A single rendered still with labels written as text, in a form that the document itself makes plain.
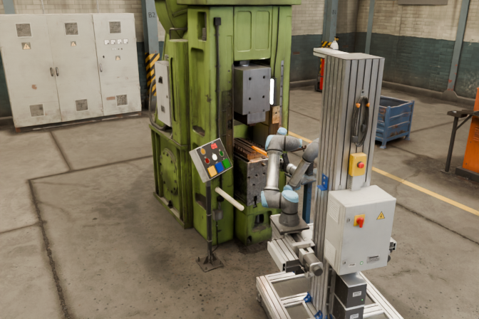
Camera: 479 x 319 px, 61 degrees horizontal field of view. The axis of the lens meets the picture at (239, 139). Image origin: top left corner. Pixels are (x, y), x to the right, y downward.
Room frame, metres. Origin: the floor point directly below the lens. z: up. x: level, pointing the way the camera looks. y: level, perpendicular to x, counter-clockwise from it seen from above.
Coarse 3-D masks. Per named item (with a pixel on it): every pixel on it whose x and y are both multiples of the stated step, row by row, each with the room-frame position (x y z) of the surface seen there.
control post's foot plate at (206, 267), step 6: (198, 258) 3.22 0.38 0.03; (204, 258) 3.26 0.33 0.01; (210, 258) 3.19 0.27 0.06; (216, 258) 3.24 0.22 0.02; (198, 264) 3.18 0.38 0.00; (204, 264) 3.17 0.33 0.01; (210, 264) 3.17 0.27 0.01; (216, 264) 3.17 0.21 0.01; (222, 264) 3.17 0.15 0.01; (204, 270) 3.09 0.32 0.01; (210, 270) 3.10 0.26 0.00
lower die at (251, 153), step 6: (234, 138) 3.91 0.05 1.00; (240, 138) 3.93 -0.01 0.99; (234, 144) 3.79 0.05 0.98; (240, 144) 3.76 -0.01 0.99; (252, 144) 3.76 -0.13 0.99; (234, 150) 3.71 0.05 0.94; (240, 150) 3.61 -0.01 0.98; (246, 150) 3.61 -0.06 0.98; (252, 150) 3.58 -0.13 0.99; (246, 156) 3.53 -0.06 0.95; (252, 156) 3.55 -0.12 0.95; (258, 156) 3.58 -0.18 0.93
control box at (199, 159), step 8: (208, 144) 3.19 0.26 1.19; (216, 144) 3.26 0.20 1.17; (192, 152) 3.07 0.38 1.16; (200, 152) 3.07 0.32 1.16; (208, 152) 3.14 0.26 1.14; (216, 152) 3.20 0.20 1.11; (224, 152) 3.27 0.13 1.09; (200, 160) 3.03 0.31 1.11; (216, 160) 3.15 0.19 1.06; (200, 168) 3.02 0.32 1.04; (224, 168) 3.17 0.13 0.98; (200, 176) 3.03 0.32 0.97; (208, 176) 2.99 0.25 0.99; (216, 176) 3.05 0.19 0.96
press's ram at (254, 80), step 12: (240, 72) 3.52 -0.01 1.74; (252, 72) 3.54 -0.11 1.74; (264, 72) 3.61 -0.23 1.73; (240, 84) 3.52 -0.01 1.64; (252, 84) 3.54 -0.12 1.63; (264, 84) 3.61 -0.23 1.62; (240, 96) 3.52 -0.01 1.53; (252, 96) 3.54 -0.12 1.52; (264, 96) 3.62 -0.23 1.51; (240, 108) 3.52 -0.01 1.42; (252, 108) 3.54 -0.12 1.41; (264, 108) 3.62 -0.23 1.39
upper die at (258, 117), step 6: (234, 114) 3.71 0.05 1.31; (240, 114) 3.61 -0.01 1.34; (252, 114) 3.55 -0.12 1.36; (258, 114) 3.58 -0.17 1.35; (264, 114) 3.62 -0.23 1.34; (240, 120) 3.61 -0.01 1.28; (246, 120) 3.53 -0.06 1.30; (252, 120) 3.55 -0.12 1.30; (258, 120) 3.58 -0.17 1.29; (264, 120) 3.62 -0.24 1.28
